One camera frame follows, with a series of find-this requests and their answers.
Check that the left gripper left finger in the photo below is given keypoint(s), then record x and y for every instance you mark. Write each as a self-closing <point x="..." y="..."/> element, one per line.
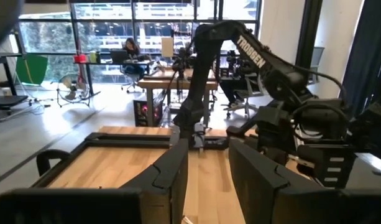
<point x="165" y="186"/>

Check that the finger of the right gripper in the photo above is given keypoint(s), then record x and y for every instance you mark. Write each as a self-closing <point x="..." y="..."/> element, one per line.
<point x="320" y="155"/>
<point x="252" y="126"/>

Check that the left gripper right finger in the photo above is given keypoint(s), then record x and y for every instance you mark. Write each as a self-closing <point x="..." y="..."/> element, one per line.
<point x="258" y="193"/>

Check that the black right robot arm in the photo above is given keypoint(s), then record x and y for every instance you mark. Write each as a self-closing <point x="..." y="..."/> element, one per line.
<point x="252" y="53"/>

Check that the white office chair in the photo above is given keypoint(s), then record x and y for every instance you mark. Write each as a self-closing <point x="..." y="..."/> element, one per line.
<point x="252" y="93"/>

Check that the person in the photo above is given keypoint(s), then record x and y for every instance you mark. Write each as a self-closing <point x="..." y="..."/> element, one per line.
<point x="132" y="53"/>
<point x="232" y="91"/>

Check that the black computer tower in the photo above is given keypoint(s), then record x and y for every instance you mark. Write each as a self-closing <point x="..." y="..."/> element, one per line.
<point x="146" y="112"/>

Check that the grey chair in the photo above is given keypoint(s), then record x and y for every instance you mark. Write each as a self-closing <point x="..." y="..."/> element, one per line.
<point x="316" y="62"/>

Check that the black tripod rig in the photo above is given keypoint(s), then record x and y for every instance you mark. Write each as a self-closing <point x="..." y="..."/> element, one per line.
<point x="181" y="65"/>

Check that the wooden table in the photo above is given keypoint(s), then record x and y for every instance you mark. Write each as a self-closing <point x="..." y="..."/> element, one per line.
<point x="165" y="82"/>

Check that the beige panel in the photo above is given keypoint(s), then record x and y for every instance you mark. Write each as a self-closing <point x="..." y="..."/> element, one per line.
<point x="167" y="47"/>

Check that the dark curtain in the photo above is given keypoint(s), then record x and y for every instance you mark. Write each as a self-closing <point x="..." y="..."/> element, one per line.
<point x="364" y="46"/>

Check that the black desk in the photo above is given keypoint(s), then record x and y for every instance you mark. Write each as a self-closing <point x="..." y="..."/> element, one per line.
<point x="115" y="63"/>

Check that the floor fan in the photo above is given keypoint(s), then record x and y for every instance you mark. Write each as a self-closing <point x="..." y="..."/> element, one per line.
<point x="72" y="90"/>

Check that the dark laptop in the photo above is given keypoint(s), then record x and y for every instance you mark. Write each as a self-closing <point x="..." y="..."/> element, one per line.
<point x="119" y="56"/>

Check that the green cup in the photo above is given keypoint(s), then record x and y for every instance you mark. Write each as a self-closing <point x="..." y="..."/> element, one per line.
<point x="93" y="57"/>

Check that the red box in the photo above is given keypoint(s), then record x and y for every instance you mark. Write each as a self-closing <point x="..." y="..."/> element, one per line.
<point x="79" y="58"/>

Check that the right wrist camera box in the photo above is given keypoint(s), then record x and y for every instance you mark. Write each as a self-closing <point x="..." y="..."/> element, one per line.
<point x="320" y="121"/>

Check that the black aluminium table frame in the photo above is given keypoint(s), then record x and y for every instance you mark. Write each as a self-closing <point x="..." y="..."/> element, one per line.
<point x="125" y="140"/>

